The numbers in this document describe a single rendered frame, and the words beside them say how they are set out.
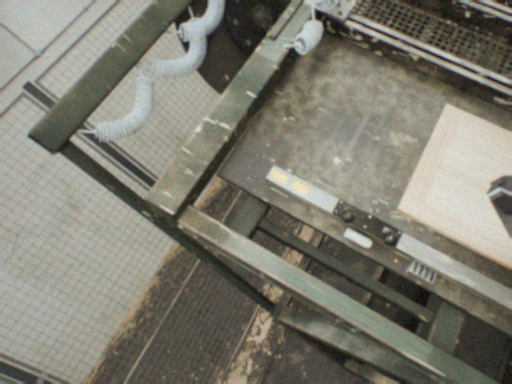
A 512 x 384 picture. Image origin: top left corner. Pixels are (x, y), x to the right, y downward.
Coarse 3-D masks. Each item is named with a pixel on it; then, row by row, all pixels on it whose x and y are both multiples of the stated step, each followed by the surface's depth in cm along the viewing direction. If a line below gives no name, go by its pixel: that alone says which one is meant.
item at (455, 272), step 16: (288, 176) 114; (288, 192) 113; (320, 192) 112; (320, 208) 111; (352, 224) 108; (400, 240) 106; (416, 240) 106; (416, 256) 105; (432, 256) 105; (448, 272) 103; (464, 272) 103; (464, 288) 104; (480, 288) 102; (496, 288) 102; (496, 304) 102
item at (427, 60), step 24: (312, 0) 132; (336, 24) 135; (360, 24) 134; (384, 48) 133; (408, 48) 129; (432, 48) 129; (432, 72) 131; (456, 72) 126; (480, 72) 125; (480, 96) 128; (504, 96) 124
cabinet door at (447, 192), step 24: (456, 120) 124; (480, 120) 124; (432, 144) 121; (456, 144) 121; (480, 144) 121; (504, 144) 121; (432, 168) 117; (456, 168) 118; (480, 168) 118; (504, 168) 118; (408, 192) 114; (432, 192) 115; (456, 192) 115; (480, 192) 115; (408, 216) 113; (432, 216) 111; (456, 216) 112; (480, 216) 112; (456, 240) 110; (480, 240) 109; (504, 240) 109; (504, 264) 107
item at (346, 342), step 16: (320, 240) 214; (384, 272) 254; (416, 288) 163; (288, 304) 210; (368, 304) 247; (288, 320) 191; (304, 320) 184; (320, 320) 177; (400, 320) 158; (416, 320) 158; (304, 336) 206; (320, 336) 171; (336, 336) 165; (352, 336) 160; (336, 352) 220; (352, 352) 155; (368, 352) 150; (384, 352) 146; (352, 368) 219; (368, 368) 212; (384, 368) 142; (400, 368) 138
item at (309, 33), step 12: (300, 0) 111; (324, 0) 120; (336, 0) 119; (288, 12) 109; (312, 12) 117; (276, 24) 108; (312, 24) 114; (276, 36) 107; (300, 36) 113; (312, 36) 113; (300, 48) 114; (312, 48) 115
